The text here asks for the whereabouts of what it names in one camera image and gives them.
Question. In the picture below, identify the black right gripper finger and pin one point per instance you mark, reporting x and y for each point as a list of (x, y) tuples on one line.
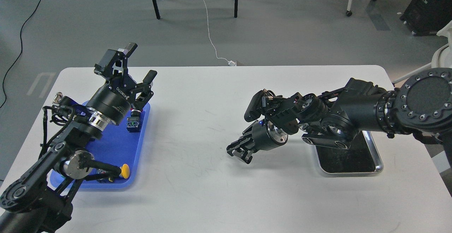
[(245, 141), (245, 155)]

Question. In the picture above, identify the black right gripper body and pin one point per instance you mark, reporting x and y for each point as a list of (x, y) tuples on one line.
[(263, 135)]

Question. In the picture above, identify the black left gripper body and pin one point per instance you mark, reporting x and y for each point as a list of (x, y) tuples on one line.
[(113, 99)]

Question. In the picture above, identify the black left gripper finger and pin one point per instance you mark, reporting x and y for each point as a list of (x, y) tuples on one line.
[(142, 93), (114, 63)]

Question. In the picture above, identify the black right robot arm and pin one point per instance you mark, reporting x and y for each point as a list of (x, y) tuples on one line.
[(421, 107)]

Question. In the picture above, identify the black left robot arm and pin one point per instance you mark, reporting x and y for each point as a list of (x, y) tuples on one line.
[(41, 199)]

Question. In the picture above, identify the blue plastic tray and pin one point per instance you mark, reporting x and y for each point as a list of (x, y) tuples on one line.
[(117, 147)]

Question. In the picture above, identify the silver metal tray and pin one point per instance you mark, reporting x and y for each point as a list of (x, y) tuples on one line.
[(361, 159)]

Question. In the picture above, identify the white chair at right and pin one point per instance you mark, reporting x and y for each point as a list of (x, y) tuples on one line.
[(441, 58)]

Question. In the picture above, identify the black equipment case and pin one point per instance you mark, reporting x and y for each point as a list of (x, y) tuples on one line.
[(427, 17)]

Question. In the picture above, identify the red push button switch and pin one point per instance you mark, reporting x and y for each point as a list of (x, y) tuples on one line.
[(134, 121)]

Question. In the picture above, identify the yellow push button switch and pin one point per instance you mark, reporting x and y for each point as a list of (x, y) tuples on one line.
[(111, 175)]

